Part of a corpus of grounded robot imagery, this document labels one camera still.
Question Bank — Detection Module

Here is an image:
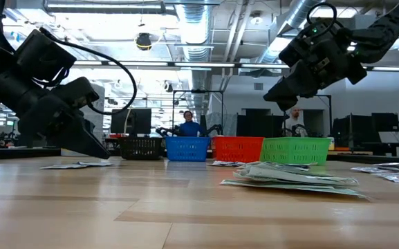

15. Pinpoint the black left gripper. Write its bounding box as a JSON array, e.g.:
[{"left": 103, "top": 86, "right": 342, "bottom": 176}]
[{"left": 0, "top": 68, "right": 112, "bottom": 160}]

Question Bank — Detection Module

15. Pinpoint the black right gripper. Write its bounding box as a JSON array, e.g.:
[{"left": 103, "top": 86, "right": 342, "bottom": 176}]
[{"left": 263, "top": 27, "right": 368, "bottom": 112}]

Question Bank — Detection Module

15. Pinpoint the person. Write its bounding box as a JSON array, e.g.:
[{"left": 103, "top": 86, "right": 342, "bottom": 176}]
[
  {"left": 284, "top": 106, "right": 310, "bottom": 138},
  {"left": 178, "top": 110, "right": 205, "bottom": 138}
]

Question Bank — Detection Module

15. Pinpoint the black partition panel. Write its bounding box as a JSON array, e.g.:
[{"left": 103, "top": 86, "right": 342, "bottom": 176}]
[{"left": 236, "top": 113, "right": 285, "bottom": 138}]

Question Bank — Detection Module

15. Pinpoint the green plastic basket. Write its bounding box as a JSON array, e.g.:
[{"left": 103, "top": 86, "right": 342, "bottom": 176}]
[{"left": 259, "top": 137, "right": 332, "bottom": 166}]

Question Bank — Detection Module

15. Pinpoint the black plastic basket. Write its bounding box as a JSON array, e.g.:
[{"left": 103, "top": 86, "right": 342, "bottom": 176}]
[{"left": 118, "top": 137, "right": 164, "bottom": 160}]

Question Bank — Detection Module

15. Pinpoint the black computer monitor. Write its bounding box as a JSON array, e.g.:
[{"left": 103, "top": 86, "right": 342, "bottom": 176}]
[{"left": 111, "top": 108, "right": 153, "bottom": 136}]

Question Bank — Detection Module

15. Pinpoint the large black monitor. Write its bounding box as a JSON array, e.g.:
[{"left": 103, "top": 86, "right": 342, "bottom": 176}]
[{"left": 333, "top": 115, "right": 373, "bottom": 150}]

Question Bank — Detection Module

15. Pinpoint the red plastic basket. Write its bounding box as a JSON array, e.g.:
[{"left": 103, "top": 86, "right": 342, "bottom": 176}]
[{"left": 210, "top": 136, "right": 265, "bottom": 164}]

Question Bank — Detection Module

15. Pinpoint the small black monitor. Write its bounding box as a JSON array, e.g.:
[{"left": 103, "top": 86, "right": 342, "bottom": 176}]
[{"left": 371, "top": 112, "right": 399, "bottom": 133}]

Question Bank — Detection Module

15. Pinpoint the pile of paper banknotes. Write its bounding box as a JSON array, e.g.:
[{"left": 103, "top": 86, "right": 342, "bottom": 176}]
[{"left": 219, "top": 178, "right": 368, "bottom": 199}]

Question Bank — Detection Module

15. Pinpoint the blue plastic basket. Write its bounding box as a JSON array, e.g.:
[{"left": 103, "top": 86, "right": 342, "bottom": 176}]
[{"left": 165, "top": 136, "right": 211, "bottom": 163}]

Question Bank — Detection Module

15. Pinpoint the black ceiling dome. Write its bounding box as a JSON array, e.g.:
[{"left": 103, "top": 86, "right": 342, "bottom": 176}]
[{"left": 136, "top": 33, "right": 153, "bottom": 52}]

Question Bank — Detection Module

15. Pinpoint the black gantry frame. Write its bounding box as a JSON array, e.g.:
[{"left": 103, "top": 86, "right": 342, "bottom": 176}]
[
  {"left": 282, "top": 93, "right": 333, "bottom": 138},
  {"left": 171, "top": 89, "right": 225, "bottom": 136}
]

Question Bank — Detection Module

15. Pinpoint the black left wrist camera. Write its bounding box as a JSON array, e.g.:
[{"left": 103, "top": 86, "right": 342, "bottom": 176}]
[{"left": 51, "top": 76, "right": 101, "bottom": 109}]

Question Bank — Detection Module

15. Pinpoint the black aluminium table frame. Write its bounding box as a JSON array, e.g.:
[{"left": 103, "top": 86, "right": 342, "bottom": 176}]
[{"left": 0, "top": 147, "right": 399, "bottom": 165}]

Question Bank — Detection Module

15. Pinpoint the black left wrist camera cable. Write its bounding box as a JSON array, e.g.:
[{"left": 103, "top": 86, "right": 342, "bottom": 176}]
[{"left": 39, "top": 27, "right": 138, "bottom": 116}]

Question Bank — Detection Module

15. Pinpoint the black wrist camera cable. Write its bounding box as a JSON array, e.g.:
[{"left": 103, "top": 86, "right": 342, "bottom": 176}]
[
  {"left": 39, "top": 27, "right": 138, "bottom": 116},
  {"left": 305, "top": 1, "right": 339, "bottom": 39}
]

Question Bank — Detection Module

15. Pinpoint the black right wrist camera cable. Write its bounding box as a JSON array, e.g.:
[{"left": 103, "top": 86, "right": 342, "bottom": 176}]
[{"left": 305, "top": 1, "right": 339, "bottom": 39}]

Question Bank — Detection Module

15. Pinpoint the silver spiral air duct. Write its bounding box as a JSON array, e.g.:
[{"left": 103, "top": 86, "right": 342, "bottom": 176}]
[
  {"left": 254, "top": 0, "right": 319, "bottom": 65},
  {"left": 175, "top": 0, "right": 216, "bottom": 63}
]

